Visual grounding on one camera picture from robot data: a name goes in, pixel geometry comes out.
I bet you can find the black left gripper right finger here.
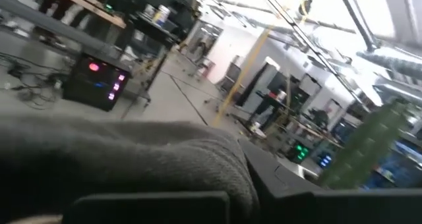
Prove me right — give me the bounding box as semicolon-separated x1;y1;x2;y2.
239;138;422;224

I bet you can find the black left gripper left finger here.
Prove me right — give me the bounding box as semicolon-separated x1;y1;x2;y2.
61;190;231;224

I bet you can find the dark grey denim cap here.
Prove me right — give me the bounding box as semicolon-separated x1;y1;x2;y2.
0;113;261;224

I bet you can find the computer with blue lights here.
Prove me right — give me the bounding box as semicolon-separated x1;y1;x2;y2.
316;153;333;169

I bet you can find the computer with green lights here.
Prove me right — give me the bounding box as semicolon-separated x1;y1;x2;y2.
289;142;311;163

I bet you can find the green cactus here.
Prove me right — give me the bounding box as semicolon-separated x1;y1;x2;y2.
318;98;411;190

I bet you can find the computer with pink lights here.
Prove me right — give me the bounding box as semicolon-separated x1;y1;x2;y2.
61;52;132;112

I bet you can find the white can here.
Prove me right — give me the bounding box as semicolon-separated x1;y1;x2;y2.
154;5;171;28

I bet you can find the wooden table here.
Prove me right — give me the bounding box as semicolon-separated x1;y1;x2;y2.
45;0;128;30

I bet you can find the yellow hanging cable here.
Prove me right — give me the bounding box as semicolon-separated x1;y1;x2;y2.
212;24;276;128

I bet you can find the silver ventilation duct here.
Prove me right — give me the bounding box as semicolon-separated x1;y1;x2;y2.
355;49;422;82

